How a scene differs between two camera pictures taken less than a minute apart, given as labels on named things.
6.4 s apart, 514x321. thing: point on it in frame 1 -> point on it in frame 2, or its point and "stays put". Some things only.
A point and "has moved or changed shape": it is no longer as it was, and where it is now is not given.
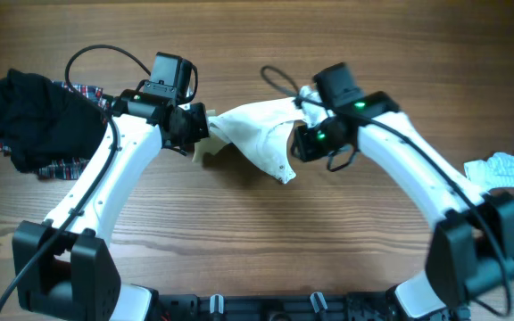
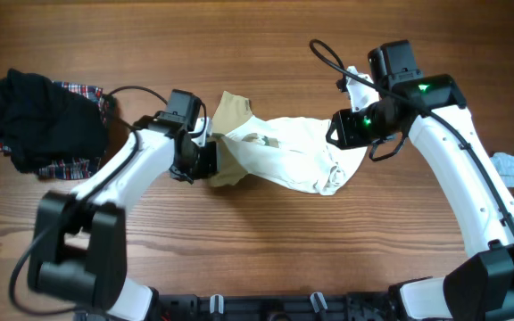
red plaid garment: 71,168 stays put
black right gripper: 309,152 -> 342,122
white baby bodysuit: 261,131 has moved or changed shape
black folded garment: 40,123 stays put
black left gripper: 200,130 -> 211,166
